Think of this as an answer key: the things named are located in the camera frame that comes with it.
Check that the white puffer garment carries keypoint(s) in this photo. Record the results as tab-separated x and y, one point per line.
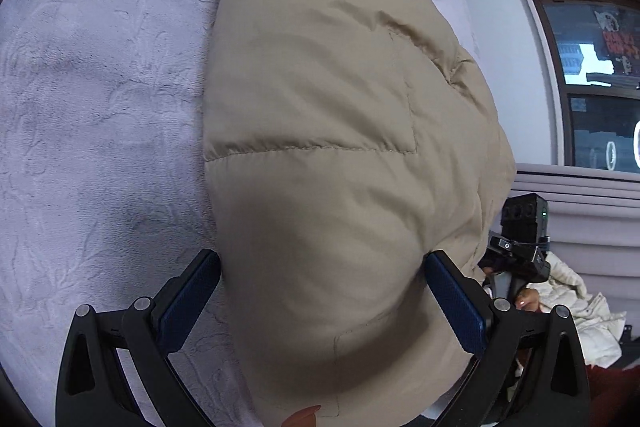
599	329

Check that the lavender plush bedspread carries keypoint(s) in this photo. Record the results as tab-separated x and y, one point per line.
102	190

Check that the person's left hand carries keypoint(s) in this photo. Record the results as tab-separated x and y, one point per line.
306	417

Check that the red sleeve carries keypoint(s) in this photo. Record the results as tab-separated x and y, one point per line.
614	396

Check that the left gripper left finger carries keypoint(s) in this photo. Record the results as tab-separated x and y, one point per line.
92	386

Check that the grey curtain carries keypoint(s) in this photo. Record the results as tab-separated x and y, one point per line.
593	223

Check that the beige puffer jacket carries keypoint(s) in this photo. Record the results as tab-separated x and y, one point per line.
343	141

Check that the dark framed window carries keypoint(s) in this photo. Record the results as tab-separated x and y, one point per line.
594	47

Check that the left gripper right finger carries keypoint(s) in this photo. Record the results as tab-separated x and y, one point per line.
529	362

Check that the person's right hand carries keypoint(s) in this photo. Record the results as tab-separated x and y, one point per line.
528	300

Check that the black camera box right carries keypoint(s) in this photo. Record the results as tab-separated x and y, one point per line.
524	220

